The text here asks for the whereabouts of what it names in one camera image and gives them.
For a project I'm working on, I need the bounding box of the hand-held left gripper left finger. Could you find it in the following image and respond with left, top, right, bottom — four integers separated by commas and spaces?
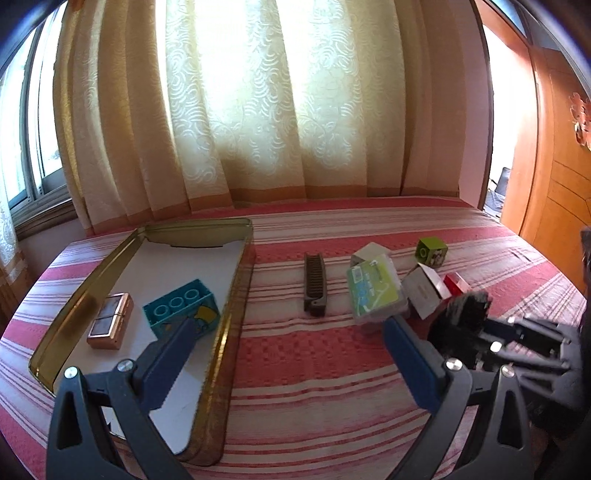
46, 318, 197, 480

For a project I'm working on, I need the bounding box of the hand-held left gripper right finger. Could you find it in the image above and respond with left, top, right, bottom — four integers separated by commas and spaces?
382, 315, 534, 480

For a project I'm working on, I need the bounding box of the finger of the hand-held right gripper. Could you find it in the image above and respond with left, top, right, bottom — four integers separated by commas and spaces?
482, 315, 573, 346
475, 340, 571, 377

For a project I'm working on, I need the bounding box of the gold metal tin tray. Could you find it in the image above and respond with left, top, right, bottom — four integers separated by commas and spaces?
28, 217, 256, 467

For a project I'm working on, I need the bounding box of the small red box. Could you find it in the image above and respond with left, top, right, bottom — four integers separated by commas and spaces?
443, 272, 472, 296

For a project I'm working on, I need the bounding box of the brown comb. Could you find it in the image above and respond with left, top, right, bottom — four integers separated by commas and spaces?
303, 252, 329, 318

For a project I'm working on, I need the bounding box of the teal building block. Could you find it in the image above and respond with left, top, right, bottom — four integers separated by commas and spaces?
142, 279, 223, 342

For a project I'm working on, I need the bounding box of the copper metal box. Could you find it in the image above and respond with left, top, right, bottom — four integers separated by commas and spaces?
87, 292, 134, 350

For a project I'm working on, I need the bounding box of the small white cardboard box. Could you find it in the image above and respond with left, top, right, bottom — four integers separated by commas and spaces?
403, 264, 451, 320

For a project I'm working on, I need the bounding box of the clear green floss pick box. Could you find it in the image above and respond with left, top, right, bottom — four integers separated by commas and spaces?
346, 254, 411, 334

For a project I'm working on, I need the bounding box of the red striped bed sheet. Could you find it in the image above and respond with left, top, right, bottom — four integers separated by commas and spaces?
0, 194, 587, 480

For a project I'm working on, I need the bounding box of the green building block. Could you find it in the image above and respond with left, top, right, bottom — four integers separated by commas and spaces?
414, 237, 448, 268

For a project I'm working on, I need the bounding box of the white charger plug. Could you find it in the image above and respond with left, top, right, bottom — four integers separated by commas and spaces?
351, 243, 391, 268

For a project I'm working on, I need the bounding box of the wooden wardrobe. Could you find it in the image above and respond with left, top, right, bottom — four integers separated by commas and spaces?
475, 0, 591, 301

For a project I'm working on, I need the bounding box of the cream patterned curtain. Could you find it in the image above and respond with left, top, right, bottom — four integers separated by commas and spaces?
53, 0, 467, 236

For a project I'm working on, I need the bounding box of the flower wall sticker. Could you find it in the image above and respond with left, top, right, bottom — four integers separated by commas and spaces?
569, 91, 591, 151

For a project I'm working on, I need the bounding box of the window with metal frame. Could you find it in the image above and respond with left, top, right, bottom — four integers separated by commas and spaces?
0, 18, 70, 208

